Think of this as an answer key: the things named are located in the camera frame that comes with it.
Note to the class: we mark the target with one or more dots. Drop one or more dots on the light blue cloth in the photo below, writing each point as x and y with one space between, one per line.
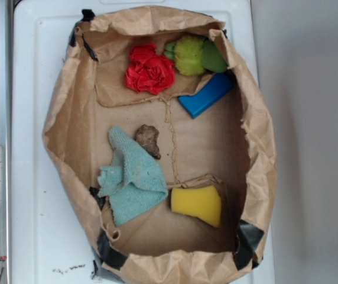
134 182

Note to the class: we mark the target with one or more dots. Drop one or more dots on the brown rock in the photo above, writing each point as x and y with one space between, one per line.
146 136

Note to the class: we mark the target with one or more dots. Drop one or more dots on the brown paper bag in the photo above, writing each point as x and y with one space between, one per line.
230 146

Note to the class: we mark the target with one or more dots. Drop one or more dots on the yellow sponge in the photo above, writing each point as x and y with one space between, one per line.
202 203

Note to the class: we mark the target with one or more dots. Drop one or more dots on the red crumpled paper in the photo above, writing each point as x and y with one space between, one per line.
149 71

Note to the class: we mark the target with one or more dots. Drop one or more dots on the blue rectangular block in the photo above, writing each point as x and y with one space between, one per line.
217 87

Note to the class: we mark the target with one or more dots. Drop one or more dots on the green plush toy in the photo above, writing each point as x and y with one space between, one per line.
193 55

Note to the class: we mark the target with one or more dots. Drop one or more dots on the white plastic tray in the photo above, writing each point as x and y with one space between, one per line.
47 242

